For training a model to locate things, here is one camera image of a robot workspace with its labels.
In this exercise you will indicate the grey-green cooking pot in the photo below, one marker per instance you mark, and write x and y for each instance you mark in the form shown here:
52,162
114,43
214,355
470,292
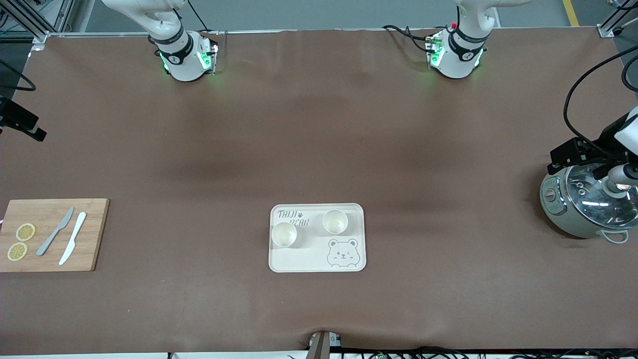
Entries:
556,209

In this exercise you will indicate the grey plastic knife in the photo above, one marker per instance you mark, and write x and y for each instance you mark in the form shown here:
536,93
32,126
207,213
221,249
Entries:
54,233

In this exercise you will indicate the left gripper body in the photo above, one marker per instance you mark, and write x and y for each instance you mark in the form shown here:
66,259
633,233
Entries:
602,142

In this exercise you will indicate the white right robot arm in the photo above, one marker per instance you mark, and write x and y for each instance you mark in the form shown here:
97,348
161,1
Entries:
179,60

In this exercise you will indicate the cream bear print tray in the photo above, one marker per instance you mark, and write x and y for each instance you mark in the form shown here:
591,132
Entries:
314,257

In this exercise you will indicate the white IKEA cup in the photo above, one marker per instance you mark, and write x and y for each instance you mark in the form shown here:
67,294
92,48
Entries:
284,234
334,222

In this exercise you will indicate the bamboo cutting board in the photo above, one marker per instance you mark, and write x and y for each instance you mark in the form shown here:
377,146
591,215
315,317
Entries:
92,234

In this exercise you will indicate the lemon slice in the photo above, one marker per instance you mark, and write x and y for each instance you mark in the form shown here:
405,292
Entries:
17,251
25,232

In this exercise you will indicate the brown table mat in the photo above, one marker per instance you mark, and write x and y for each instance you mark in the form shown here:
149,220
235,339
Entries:
319,124

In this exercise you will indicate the white plastic knife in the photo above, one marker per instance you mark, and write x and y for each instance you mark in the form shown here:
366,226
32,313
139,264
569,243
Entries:
73,237

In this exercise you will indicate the glass pot lid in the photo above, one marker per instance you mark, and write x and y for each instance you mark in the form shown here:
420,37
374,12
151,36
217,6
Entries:
593,204

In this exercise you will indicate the aluminium frame post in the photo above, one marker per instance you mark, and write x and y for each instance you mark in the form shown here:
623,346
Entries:
605,31
42,36

